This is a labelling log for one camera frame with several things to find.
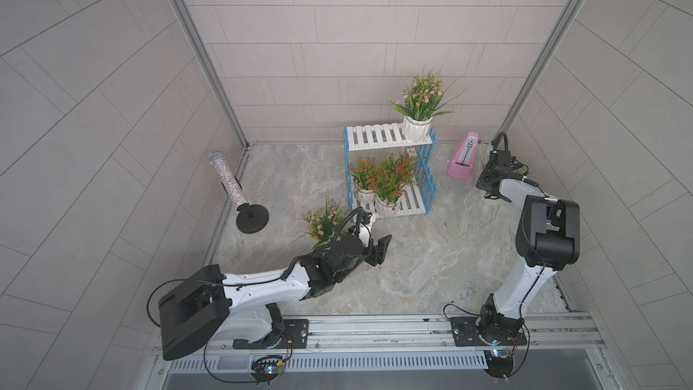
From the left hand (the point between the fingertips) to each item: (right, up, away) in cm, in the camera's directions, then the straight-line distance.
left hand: (387, 233), depth 77 cm
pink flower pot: (-19, +3, 0) cm, 19 cm away
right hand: (+42, +14, +22) cm, 49 cm away
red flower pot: (-6, +17, +11) cm, 21 cm away
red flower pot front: (+3, +16, +9) cm, 19 cm away
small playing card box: (+14, +25, +35) cm, 45 cm away
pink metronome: (+31, +22, +23) cm, 45 cm away
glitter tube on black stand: (-45, +1, +14) cm, 47 cm away
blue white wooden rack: (+13, +8, +20) cm, 25 cm away
